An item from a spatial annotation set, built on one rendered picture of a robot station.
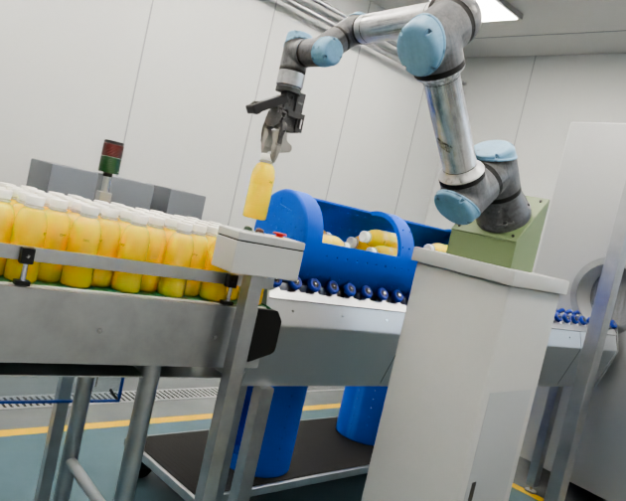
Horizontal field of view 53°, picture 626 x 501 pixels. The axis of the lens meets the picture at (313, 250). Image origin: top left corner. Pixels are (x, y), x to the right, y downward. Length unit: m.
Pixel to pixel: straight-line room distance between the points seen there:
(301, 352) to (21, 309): 0.88
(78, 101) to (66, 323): 3.68
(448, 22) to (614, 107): 5.73
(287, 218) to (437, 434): 0.76
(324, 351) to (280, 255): 0.56
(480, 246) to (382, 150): 5.36
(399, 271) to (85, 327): 1.07
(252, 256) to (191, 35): 4.13
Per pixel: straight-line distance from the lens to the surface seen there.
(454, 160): 1.57
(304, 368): 2.03
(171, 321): 1.58
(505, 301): 1.66
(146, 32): 5.32
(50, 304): 1.47
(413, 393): 1.81
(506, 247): 1.77
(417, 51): 1.44
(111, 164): 2.05
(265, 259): 1.53
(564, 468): 2.95
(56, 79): 5.00
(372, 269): 2.05
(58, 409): 2.20
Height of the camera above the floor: 1.18
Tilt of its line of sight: 3 degrees down
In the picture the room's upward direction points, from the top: 13 degrees clockwise
